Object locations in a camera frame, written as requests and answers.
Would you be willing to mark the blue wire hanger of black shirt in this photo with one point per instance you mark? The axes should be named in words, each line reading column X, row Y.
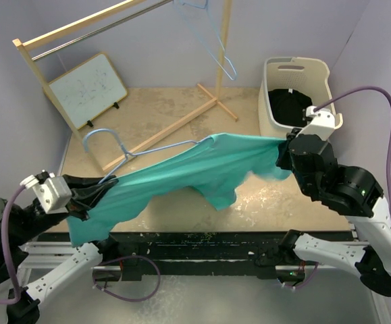
column 199, row 18

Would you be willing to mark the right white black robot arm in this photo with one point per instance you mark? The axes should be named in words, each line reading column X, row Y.
column 351, row 192

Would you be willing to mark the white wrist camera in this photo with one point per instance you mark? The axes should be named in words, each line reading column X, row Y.
column 322, row 123
column 52, row 191

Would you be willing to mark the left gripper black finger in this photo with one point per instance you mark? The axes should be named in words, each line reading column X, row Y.
column 78, row 184
column 96, row 197

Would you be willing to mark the small whiteboard wooden frame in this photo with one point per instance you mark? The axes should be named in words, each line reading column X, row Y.
column 89, row 89

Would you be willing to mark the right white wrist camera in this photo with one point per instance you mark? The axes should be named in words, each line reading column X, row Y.
column 322, row 123

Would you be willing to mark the wooden clothes rack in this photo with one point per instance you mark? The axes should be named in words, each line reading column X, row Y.
column 26, row 47

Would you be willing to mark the cream plastic laundry basket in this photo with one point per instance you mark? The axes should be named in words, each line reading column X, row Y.
column 289, row 86

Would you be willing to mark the teal t shirt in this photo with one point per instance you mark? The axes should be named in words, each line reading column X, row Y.
column 214, row 166

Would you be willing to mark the black t shirt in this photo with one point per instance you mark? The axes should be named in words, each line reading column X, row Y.
column 288, row 106

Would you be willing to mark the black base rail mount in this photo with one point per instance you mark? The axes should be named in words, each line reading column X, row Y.
column 132, row 255

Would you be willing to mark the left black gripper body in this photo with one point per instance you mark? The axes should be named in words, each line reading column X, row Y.
column 75, row 210

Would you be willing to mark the blue wire hanger of teal shirt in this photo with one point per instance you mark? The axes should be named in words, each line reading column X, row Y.
column 127, row 154

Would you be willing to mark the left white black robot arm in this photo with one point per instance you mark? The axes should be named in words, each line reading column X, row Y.
column 21, row 220

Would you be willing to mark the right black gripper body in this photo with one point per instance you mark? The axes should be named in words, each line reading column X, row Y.
column 284, row 158

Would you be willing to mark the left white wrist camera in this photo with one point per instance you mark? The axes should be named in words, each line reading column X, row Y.
column 52, row 191

